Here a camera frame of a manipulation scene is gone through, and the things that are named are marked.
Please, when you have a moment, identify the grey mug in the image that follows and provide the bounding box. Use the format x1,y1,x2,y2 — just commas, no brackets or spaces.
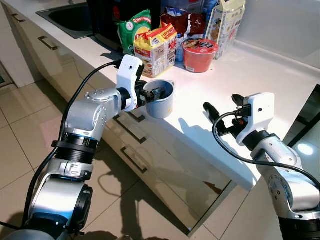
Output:
144,79,176,120

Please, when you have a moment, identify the yellow red noodle multipack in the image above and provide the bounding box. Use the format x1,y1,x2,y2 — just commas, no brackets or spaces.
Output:
133,22,177,79

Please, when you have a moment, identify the red cup noodle bowl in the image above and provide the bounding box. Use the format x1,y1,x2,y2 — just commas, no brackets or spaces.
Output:
182,38,220,74

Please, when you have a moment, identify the green snack packet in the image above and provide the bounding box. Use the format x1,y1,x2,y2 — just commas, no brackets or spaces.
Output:
117,10,152,54

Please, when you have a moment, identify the white kitchen base cabinet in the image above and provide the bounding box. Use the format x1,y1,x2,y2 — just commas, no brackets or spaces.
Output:
0,0,236,236

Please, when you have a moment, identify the tall white noodle package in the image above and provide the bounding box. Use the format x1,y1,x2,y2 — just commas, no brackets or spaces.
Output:
205,0,247,60

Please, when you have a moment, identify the dark red snack packet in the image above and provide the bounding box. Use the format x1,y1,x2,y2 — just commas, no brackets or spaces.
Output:
160,10,206,42

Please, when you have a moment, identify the black kitchen appliance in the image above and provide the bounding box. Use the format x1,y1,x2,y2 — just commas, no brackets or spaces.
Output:
87,0,162,52

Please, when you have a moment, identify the steel kitchen sink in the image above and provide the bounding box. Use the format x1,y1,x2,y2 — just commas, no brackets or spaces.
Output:
36,2,94,40

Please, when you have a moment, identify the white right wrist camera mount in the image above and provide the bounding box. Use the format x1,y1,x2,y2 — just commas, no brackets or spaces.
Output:
236,92,276,146

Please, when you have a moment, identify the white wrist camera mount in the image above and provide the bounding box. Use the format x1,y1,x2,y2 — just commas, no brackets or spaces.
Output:
236,92,276,146
116,54,146,112

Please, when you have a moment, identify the dark drawer handle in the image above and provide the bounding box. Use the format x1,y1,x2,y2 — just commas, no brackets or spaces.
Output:
37,36,60,52
120,146,148,174
11,13,26,24
117,112,147,124

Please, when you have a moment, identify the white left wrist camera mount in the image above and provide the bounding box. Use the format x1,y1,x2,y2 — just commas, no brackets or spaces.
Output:
116,54,146,112

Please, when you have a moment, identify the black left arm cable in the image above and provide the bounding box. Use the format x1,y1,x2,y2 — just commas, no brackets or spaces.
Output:
22,59,126,226

